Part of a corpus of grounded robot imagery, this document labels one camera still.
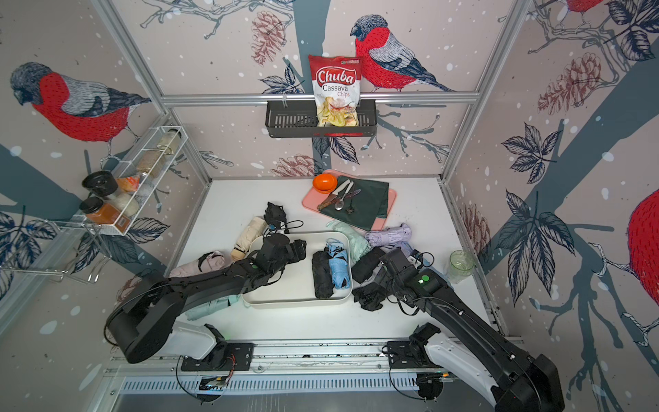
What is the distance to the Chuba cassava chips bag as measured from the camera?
2.73 feet

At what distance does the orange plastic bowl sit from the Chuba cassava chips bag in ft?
1.05

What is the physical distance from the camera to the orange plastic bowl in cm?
115
